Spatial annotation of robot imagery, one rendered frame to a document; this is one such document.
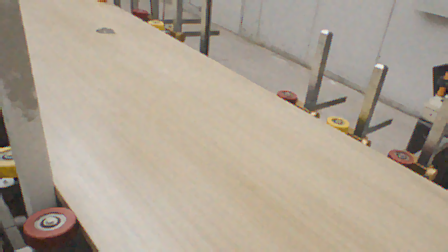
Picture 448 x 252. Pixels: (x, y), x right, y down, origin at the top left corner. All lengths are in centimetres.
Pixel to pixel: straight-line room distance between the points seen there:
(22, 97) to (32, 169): 15
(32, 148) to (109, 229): 21
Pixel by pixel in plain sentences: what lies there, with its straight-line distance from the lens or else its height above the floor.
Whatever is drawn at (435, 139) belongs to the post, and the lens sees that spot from 120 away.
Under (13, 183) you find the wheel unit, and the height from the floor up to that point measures 84.
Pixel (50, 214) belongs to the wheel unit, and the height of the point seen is 90.
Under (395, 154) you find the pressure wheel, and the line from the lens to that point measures 116.
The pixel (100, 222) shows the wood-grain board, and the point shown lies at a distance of 76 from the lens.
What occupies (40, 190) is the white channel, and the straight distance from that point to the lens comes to 87.
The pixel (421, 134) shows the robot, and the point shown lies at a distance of 214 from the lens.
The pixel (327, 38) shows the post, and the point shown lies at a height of 113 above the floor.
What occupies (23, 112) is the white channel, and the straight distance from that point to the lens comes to 78.
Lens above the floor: 141
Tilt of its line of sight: 30 degrees down
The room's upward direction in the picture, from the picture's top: 12 degrees clockwise
